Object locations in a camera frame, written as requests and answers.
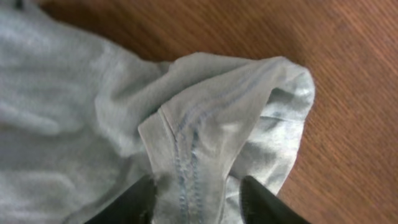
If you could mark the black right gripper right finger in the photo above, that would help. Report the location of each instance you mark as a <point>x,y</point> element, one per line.
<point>260,206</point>

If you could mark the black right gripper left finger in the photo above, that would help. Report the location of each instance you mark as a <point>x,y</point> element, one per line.
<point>135,206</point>

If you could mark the light blue t-shirt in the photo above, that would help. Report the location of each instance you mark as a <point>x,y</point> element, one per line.
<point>83,119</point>

